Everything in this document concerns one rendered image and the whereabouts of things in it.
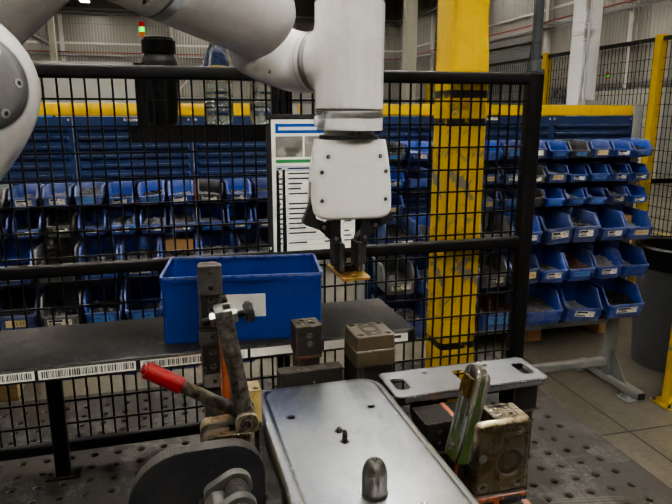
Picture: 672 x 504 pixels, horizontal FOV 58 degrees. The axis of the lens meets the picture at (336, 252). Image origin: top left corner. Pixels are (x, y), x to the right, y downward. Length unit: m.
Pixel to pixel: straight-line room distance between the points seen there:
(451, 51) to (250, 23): 0.92
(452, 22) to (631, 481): 1.07
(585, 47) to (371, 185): 4.65
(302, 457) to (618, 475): 0.83
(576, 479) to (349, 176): 0.94
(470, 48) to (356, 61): 0.79
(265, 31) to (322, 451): 0.55
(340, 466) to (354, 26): 0.55
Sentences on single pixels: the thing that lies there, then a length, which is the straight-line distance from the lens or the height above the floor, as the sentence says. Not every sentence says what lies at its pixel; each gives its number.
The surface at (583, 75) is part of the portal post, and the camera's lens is 5.32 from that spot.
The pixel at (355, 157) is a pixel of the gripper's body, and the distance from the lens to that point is 0.74.
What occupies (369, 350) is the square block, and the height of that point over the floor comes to 1.03.
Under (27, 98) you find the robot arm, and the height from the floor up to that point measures 1.46.
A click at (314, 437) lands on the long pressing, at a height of 1.00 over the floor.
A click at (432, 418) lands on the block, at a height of 0.98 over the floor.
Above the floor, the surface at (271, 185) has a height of 1.30.
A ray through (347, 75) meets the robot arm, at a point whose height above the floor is 1.50.
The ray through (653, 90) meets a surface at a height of 1.62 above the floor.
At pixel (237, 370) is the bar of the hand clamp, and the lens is 0.79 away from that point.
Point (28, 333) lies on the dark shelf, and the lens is 1.35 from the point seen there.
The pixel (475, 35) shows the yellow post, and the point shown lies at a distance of 1.51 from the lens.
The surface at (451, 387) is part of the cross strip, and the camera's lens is 1.07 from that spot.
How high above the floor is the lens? 1.45
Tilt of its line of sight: 13 degrees down
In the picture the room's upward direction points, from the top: straight up
